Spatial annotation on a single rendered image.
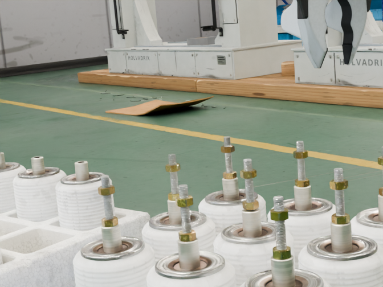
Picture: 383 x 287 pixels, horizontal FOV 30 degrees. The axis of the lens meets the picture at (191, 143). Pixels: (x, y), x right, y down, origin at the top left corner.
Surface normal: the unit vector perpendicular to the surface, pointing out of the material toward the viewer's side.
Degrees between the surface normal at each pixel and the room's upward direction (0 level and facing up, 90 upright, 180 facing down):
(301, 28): 105
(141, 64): 90
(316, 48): 110
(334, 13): 95
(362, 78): 90
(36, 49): 90
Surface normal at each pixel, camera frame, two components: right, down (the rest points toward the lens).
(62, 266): 0.77, 0.06
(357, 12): 0.47, 0.13
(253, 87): -0.82, 0.18
